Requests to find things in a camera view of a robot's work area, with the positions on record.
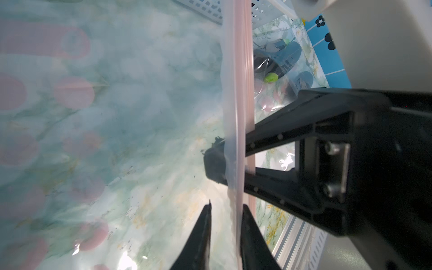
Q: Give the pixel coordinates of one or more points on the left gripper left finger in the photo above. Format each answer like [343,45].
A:
[254,252]

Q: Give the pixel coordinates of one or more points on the white plastic basket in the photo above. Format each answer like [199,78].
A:
[257,13]

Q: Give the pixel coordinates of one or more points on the clear pink-dotted zip bag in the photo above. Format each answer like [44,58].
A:
[306,74]

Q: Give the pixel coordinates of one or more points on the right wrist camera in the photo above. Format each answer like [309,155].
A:
[377,45]

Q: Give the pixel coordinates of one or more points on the dark purple eggplant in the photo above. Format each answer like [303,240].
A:
[278,56]

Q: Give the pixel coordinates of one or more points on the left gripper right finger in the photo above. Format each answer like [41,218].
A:
[363,169]

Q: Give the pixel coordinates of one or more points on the aluminium front rail frame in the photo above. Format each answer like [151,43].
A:
[300,245]

